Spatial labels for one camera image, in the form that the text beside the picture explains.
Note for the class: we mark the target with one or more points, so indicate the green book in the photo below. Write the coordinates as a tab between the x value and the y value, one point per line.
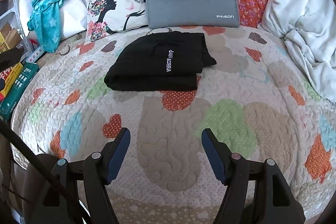
16	91

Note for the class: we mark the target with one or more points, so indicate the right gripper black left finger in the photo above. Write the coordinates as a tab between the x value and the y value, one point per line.
75	192

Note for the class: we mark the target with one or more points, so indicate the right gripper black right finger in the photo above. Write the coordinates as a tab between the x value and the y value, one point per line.
257	192

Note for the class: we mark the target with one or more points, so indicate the teal star cloth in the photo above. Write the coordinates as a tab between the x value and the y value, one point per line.
45	21

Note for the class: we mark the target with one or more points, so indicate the white girl print pillow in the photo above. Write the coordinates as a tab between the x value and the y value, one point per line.
105	17

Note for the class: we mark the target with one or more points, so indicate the yellow red book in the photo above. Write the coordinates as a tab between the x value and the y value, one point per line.
9	76

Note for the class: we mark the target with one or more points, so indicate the white fleece blanket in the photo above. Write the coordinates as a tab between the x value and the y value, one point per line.
308	30

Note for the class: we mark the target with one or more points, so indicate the black pants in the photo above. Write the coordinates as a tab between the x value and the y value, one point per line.
165	61

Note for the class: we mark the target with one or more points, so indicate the heart patterned quilt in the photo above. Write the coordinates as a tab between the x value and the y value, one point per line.
254	99

